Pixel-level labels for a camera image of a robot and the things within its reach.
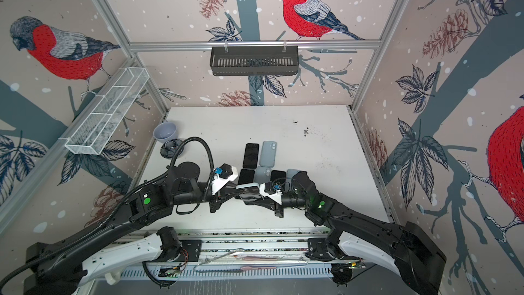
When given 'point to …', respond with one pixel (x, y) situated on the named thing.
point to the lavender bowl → (165, 131)
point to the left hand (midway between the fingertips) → (239, 191)
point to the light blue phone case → (263, 175)
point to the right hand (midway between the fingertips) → (254, 201)
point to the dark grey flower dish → (170, 147)
